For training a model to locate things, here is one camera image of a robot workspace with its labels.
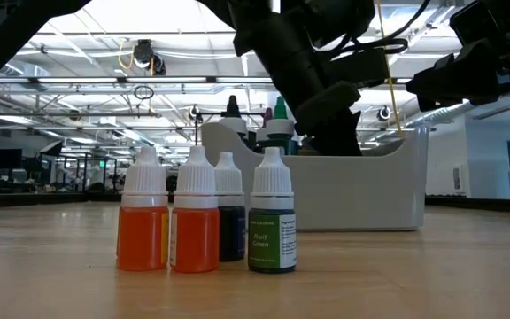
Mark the large black food coloring bottle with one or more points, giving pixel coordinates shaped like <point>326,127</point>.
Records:
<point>233,126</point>

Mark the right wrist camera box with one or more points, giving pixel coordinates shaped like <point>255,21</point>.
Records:
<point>476,22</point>

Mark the small fruit green bottle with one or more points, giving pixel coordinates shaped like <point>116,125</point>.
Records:
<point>270,239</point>

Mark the small orange bottle white label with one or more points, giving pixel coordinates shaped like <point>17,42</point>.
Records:
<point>195,241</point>

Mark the black ceiling device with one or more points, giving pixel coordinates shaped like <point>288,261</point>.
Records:
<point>146,55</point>

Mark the black table frame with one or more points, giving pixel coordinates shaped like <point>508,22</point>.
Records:
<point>60,199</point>

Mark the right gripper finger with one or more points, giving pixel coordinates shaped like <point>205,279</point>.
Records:
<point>431,103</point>
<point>458,75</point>

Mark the grey plastic bin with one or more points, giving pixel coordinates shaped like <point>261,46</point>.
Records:
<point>370,190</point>

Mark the small orange bottle yellow label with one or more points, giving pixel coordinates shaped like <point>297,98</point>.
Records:
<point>142,239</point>

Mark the large purple food coloring bottle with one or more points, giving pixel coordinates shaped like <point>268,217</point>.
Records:
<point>267,117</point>

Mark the small dark blue bottle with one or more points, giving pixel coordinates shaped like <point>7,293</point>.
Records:
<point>233,235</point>

